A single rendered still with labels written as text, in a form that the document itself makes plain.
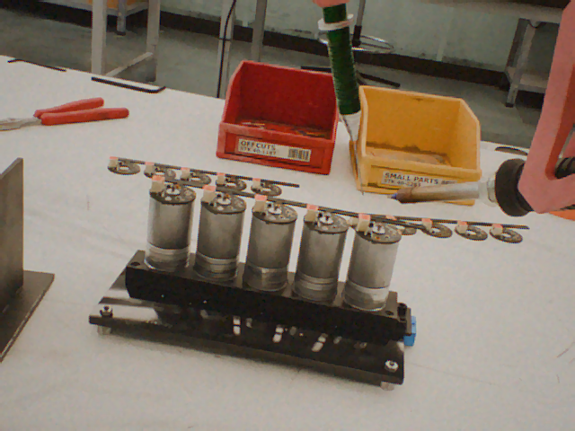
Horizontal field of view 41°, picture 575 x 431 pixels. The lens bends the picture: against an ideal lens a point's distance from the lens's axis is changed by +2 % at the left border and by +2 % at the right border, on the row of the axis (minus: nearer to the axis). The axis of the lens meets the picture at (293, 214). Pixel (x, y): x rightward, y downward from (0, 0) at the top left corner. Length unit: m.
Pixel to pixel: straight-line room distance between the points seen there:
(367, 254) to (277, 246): 0.05
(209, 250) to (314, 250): 0.06
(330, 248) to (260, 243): 0.04
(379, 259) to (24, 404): 0.18
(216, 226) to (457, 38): 4.41
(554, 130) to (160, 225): 0.21
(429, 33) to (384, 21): 0.28
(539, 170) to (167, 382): 0.19
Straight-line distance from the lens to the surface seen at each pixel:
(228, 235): 0.40
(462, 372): 0.42
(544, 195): 0.30
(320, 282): 0.40
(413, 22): 4.76
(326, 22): 0.35
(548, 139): 0.30
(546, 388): 0.43
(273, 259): 0.40
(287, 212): 0.40
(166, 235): 0.41
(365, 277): 0.40
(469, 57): 4.80
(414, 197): 0.36
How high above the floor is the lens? 0.97
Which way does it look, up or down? 24 degrees down
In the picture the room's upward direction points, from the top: 9 degrees clockwise
